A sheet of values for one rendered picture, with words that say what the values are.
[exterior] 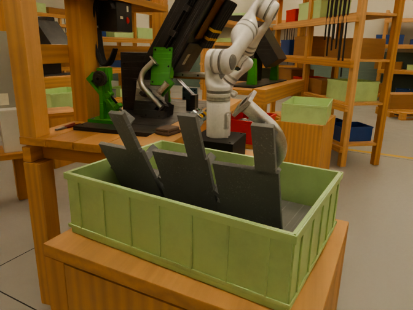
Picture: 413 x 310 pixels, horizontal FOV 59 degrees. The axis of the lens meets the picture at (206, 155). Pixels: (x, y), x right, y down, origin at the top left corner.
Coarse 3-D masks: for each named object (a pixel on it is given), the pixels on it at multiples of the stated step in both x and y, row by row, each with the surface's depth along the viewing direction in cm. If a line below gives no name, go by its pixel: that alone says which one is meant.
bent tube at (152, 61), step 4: (152, 60) 197; (148, 64) 198; (152, 64) 198; (156, 64) 198; (144, 68) 199; (148, 68) 199; (140, 72) 200; (144, 72) 199; (140, 76) 199; (140, 80) 199; (140, 84) 199; (144, 84) 200; (144, 88) 199; (144, 92) 199; (148, 92) 198; (148, 96) 198; (152, 96) 198; (152, 100) 198; (156, 100) 197; (156, 104) 197; (160, 104) 197
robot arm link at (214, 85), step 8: (208, 56) 132; (216, 56) 131; (208, 64) 133; (216, 64) 131; (208, 72) 134; (216, 72) 134; (208, 80) 135; (216, 80) 137; (208, 88) 136; (216, 88) 134; (224, 88) 134
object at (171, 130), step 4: (156, 128) 160; (160, 128) 160; (164, 128) 160; (168, 128) 160; (172, 128) 161; (176, 128) 163; (156, 132) 161; (160, 132) 160; (164, 132) 159; (168, 132) 158; (172, 132) 160; (176, 132) 162; (168, 136) 158
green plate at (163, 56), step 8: (160, 48) 200; (168, 48) 198; (152, 56) 201; (160, 56) 200; (168, 56) 198; (160, 64) 200; (168, 64) 198; (152, 72) 201; (160, 72) 200; (168, 72) 198; (152, 80) 201; (160, 80) 200
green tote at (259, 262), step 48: (96, 192) 89; (288, 192) 107; (336, 192) 95; (96, 240) 94; (144, 240) 84; (192, 240) 77; (240, 240) 71; (288, 240) 65; (240, 288) 73; (288, 288) 68
